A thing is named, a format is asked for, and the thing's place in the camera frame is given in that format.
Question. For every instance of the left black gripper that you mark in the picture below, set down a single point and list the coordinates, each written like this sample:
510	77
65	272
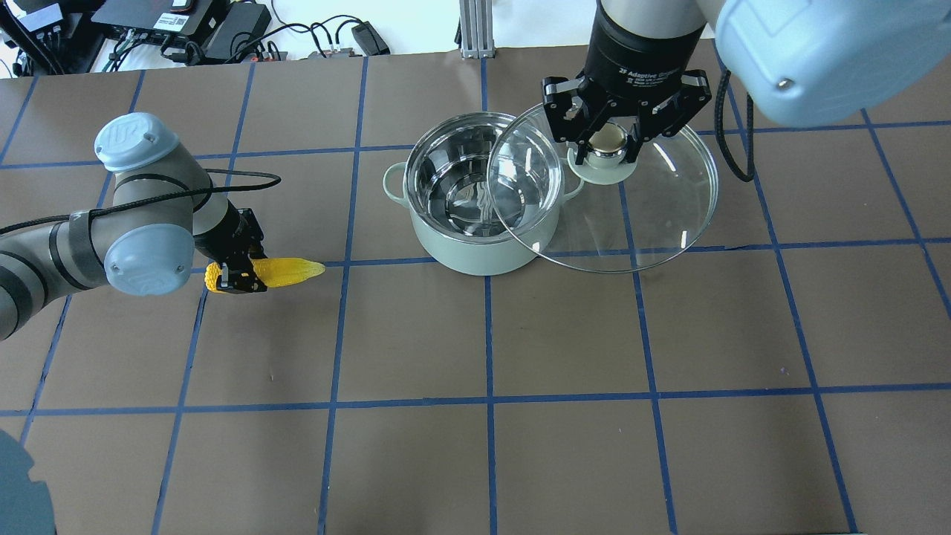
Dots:
236	236

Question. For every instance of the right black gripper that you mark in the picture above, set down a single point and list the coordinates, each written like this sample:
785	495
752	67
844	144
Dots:
640	53

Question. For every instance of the yellow corn cob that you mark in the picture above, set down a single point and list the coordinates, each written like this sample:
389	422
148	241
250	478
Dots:
276	273

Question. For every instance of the glass pot lid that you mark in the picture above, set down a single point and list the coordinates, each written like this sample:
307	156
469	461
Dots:
619	210

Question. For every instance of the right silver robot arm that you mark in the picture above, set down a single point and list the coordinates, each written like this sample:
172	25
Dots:
803	63

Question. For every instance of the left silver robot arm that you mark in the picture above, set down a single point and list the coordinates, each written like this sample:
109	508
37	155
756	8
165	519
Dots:
166	207

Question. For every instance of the pale green cooking pot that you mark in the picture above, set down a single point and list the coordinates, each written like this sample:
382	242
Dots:
484	191

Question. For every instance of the power strip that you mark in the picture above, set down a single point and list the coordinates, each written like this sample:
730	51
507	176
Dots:
273	54

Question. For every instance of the large black power brick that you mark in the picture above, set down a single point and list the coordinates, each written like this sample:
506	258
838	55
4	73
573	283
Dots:
243	22

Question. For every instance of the black power adapter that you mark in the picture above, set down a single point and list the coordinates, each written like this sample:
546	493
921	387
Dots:
369	40

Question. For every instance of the brown paper table mat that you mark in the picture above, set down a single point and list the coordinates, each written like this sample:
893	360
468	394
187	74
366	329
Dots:
788	374

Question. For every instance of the aluminium frame post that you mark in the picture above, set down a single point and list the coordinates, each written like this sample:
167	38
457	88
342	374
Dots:
475	29

